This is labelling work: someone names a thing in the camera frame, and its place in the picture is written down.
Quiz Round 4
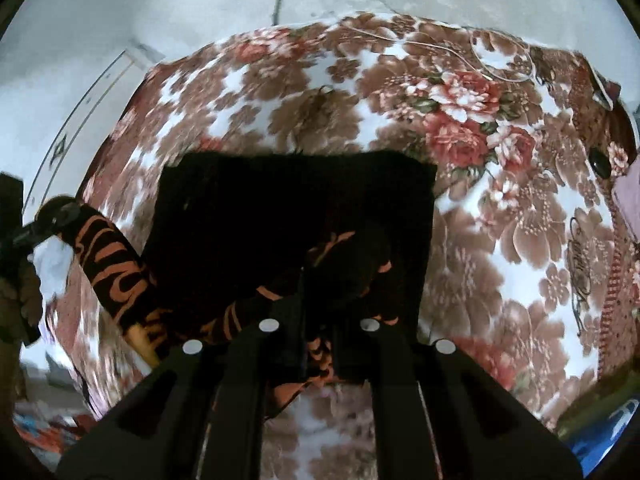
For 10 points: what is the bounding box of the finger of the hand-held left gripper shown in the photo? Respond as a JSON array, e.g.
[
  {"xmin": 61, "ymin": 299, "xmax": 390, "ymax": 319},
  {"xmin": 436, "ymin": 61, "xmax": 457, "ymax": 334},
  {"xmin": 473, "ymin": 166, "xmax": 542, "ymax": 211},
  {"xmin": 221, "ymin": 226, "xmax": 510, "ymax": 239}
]
[{"xmin": 15, "ymin": 196, "xmax": 83, "ymax": 251}]

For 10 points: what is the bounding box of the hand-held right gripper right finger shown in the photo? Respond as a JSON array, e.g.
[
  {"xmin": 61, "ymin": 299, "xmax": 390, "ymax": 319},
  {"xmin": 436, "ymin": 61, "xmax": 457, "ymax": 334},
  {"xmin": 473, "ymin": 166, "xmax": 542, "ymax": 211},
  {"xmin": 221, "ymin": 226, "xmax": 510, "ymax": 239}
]
[{"xmin": 332, "ymin": 317, "xmax": 584, "ymax": 480}]

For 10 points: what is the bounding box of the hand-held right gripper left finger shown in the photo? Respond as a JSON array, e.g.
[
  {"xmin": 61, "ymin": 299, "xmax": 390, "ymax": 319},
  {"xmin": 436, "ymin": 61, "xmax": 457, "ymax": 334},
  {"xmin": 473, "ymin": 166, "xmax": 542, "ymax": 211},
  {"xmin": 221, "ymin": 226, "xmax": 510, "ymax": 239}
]
[{"xmin": 56, "ymin": 267, "xmax": 308, "ymax": 480}]

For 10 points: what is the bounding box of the black hoodie with orange print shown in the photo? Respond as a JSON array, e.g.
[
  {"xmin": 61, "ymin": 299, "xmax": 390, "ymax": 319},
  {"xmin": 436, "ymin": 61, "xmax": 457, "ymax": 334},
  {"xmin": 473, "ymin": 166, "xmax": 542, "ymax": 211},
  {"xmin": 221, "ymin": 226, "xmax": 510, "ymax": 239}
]
[{"xmin": 70, "ymin": 149, "xmax": 438, "ymax": 421}]

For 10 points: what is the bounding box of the person's left hand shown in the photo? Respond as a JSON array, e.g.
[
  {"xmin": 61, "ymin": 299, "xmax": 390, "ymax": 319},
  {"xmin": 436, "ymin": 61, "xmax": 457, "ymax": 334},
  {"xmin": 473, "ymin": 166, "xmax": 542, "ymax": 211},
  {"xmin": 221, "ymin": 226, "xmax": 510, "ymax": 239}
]
[{"xmin": 0, "ymin": 260, "xmax": 45, "ymax": 346}]

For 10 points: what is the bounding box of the white bed headboard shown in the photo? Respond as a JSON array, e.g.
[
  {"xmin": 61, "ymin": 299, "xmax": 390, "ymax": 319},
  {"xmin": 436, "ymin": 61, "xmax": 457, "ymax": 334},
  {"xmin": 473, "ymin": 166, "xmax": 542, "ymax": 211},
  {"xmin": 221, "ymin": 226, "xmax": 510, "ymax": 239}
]
[{"xmin": 20, "ymin": 45, "xmax": 166, "ymax": 221}]

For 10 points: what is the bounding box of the floral brown blanket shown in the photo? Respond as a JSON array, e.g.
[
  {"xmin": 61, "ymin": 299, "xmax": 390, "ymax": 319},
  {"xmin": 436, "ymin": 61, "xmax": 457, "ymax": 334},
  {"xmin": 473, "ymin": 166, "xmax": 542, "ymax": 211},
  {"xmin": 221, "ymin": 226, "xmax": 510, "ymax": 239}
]
[{"xmin": 45, "ymin": 10, "xmax": 640, "ymax": 480}]

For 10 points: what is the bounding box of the black oval object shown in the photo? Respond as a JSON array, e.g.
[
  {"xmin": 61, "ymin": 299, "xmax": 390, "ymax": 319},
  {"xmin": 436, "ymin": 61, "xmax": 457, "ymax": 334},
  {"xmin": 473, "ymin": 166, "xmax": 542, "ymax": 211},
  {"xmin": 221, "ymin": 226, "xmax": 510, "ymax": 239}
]
[{"xmin": 587, "ymin": 149, "xmax": 612, "ymax": 180}]

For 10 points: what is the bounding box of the pink cloth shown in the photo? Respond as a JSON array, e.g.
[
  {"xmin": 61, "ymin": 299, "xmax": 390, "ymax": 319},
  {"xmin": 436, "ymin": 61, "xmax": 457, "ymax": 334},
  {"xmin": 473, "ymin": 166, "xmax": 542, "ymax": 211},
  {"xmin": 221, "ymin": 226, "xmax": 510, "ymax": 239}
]
[{"xmin": 612, "ymin": 162, "xmax": 640, "ymax": 246}]

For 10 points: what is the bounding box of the thin white cable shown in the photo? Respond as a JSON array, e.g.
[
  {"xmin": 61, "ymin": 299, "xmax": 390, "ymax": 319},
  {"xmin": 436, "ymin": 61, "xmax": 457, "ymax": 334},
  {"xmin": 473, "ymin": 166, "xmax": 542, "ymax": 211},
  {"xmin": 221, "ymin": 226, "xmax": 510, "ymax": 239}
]
[{"xmin": 350, "ymin": 0, "xmax": 538, "ymax": 83}]

